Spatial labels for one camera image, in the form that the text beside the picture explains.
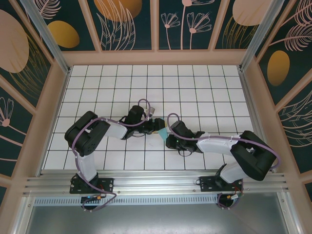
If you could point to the light blue cloth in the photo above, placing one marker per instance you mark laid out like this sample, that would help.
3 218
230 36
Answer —
162 134

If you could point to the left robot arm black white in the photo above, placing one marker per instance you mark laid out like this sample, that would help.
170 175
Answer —
85 136

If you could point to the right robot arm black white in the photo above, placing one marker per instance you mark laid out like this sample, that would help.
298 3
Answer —
256 156

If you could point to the grey metal sheet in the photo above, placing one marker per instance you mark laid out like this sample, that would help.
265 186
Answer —
158 219

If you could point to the dark panel pink flowers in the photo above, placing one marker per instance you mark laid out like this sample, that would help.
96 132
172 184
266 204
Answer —
185 36

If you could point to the dark panel orange disc leaves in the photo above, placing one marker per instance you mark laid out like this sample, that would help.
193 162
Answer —
122 24

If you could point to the dark panel small orange oval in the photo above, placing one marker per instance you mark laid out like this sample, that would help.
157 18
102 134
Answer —
85 24

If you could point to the dark panel oval and feather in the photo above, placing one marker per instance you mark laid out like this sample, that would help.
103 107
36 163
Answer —
278 68

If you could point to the dark panel pink feathers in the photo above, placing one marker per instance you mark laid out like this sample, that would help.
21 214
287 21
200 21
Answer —
297 126

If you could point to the dark panel flower and stems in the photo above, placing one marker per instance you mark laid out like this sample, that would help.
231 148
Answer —
14 136

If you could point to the dark panel large pale disc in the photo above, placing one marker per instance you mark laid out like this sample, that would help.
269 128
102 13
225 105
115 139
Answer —
14 48

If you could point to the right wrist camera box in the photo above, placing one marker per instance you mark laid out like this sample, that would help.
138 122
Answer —
173 141

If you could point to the aluminium mounting rail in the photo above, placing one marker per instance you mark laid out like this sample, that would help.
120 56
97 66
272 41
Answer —
158 178

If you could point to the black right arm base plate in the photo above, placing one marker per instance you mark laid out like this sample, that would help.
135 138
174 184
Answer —
207 184

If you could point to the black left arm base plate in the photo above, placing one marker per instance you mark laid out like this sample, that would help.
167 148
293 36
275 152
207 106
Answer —
107 185

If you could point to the aluminium side rail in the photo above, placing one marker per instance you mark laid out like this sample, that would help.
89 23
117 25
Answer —
248 92

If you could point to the aluminium corner post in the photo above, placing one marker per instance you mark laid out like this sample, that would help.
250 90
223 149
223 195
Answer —
50 41
260 36

